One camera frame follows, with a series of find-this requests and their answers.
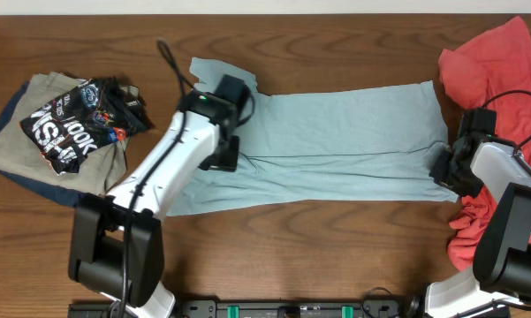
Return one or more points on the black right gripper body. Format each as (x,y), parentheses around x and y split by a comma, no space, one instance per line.
(452,176)

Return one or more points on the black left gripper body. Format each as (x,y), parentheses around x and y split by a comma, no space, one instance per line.
(225,159)

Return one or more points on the light blue t-shirt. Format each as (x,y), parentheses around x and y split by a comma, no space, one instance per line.
(374,144)

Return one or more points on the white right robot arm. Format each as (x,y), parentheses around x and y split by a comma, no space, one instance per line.
(500,275)

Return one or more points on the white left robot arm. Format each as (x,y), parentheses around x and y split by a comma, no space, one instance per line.
(117,240)

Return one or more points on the red t-shirt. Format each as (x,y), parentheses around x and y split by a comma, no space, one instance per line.
(494,62)

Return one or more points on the black printed folded jersey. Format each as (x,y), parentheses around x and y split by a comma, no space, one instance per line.
(95,114)

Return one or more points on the navy blue folded shirt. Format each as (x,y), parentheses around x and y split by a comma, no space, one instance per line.
(58,194)

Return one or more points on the beige folded shirt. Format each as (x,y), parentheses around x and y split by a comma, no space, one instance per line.
(21,157)

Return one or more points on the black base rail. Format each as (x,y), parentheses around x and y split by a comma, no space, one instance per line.
(375,304)

